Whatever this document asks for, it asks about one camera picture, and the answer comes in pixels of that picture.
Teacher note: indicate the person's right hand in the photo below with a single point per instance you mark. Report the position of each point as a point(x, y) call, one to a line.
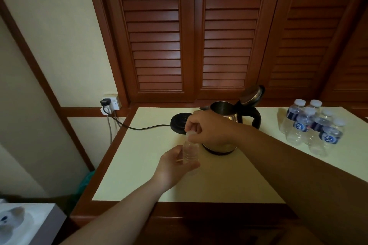
point(215, 128)

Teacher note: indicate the person's left hand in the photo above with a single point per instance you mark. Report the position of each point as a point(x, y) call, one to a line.
point(168, 171)

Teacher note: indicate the person's right thumb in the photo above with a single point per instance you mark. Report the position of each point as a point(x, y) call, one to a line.
point(199, 138)

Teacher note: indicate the person's left thumb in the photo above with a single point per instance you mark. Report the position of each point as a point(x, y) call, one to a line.
point(190, 167)

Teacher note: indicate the white bottle cap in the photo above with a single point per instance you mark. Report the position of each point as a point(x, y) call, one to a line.
point(191, 133)

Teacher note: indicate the clear plastic bottle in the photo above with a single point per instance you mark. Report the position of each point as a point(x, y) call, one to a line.
point(191, 153)

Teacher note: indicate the person's left forearm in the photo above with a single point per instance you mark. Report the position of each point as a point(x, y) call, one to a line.
point(120, 216)

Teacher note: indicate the person's right forearm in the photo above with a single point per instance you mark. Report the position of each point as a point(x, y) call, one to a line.
point(302, 178)

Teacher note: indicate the black kettle base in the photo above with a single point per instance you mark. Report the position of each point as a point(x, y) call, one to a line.
point(178, 123)

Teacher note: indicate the wooden table with cream top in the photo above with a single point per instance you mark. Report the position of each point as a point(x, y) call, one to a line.
point(235, 178)

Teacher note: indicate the blue label water bottle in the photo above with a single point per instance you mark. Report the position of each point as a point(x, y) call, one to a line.
point(315, 104)
point(291, 115)
point(319, 125)
point(329, 138)
point(300, 128)

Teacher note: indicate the black plug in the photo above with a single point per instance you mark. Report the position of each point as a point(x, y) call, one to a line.
point(105, 101)

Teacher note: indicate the green plastic bag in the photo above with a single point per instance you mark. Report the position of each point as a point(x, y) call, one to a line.
point(83, 187)

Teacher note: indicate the wooden louvered door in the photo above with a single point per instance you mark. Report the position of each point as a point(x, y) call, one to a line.
point(152, 32)
point(352, 66)
point(307, 38)
point(230, 32)

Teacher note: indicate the white box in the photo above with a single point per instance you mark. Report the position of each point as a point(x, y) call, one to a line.
point(26, 223)

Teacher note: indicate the white wall socket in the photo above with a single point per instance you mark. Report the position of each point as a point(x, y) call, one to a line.
point(115, 101)

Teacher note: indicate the wooden wall trim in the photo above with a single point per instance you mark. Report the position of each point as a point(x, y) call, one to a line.
point(37, 72)

